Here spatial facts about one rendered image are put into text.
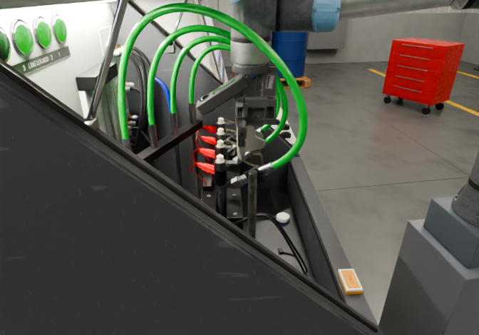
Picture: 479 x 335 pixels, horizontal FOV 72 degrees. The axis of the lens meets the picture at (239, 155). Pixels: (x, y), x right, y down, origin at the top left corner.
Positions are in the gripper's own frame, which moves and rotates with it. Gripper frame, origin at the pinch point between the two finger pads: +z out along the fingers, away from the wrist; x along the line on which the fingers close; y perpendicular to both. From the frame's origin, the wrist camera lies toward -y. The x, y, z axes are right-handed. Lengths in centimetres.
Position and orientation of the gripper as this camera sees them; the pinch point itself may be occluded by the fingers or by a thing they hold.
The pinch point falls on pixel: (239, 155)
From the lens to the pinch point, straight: 73.5
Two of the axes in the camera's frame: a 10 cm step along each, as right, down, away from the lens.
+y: 10.0, -0.2, 0.4
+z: 0.0, 8.9, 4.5
